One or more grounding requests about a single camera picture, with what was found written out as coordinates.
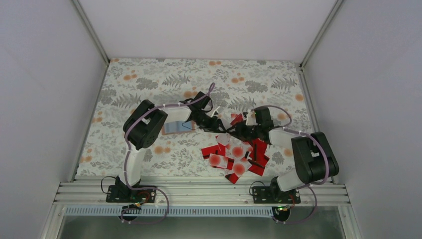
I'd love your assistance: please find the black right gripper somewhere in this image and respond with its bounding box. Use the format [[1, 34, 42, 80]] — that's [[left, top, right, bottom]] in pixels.
[[226, 120, 261, 142]]

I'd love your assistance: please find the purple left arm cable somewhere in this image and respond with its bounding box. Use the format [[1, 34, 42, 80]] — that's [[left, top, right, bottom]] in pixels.
[[123, 82, 215, 225]]

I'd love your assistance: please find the perforated grey cable duct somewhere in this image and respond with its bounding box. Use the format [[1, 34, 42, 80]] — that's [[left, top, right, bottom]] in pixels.
[[64, 205, 273, 218]]

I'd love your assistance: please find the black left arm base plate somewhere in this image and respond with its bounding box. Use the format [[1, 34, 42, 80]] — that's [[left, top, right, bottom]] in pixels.
[[105, 185, 156, 203]]

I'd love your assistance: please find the tan leather card holder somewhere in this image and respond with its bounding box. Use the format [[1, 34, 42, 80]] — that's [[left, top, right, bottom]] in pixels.
[[161, 121, 195, 135]]

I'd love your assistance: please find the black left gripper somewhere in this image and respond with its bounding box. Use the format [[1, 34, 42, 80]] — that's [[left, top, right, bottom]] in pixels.
[[194, 110, 225, 133]]

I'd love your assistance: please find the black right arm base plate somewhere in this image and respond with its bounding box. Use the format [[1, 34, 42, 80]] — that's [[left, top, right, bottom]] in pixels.
[[251, 186, 301, 204]]

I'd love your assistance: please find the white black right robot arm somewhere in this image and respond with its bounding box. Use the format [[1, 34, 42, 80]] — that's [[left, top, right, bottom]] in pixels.
[[228, 121, 339, 203]]

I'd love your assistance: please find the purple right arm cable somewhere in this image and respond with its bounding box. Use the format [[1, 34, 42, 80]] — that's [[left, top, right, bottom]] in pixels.
[[250, 105, 330, 225]]

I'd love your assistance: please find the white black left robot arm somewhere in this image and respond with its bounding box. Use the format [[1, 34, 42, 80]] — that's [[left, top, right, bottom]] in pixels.
[[115, 96, 231, 202]]

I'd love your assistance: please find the aluminium rail frame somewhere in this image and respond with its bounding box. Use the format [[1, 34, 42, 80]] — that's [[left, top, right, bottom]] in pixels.
[[53, 176, 351, 206]]

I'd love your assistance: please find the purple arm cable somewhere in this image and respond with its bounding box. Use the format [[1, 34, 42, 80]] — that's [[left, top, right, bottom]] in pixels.
[[123, 82, 215, 225], [250, 105, 330, 225]]

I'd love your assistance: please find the red card bottom of pile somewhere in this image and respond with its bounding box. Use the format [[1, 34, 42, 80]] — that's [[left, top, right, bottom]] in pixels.
[[224, 173, 239, 184]]

